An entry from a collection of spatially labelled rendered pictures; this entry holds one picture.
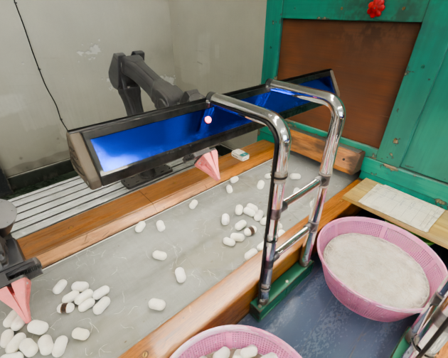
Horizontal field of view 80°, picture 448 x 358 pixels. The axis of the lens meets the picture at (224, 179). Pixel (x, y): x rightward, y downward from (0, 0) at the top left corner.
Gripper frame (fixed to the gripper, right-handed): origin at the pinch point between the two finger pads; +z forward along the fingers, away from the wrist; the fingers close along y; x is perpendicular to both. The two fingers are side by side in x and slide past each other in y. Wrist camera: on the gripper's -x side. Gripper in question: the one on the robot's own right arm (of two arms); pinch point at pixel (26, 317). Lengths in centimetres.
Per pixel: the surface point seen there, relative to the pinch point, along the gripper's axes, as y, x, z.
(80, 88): 69, 136, -152
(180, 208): 40.3, 8.7, -6.8
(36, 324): 1.1, -1.3, 1.9
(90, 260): 13.5, 7.2, -5.0
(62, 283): 6.8, 3.3, -2.9
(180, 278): 26.1, -6.5, 8.9
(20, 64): 34, 118, -165
